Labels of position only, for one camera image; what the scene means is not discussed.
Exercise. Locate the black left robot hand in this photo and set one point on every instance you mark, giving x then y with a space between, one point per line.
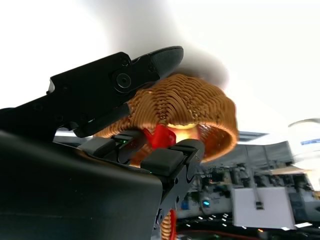
62 187

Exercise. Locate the green apple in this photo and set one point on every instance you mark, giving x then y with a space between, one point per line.
183 129

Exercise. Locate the brown wicker basket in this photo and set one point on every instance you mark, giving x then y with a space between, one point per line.
187 100

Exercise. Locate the white box with black connector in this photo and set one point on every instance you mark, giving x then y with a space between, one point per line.
265 207

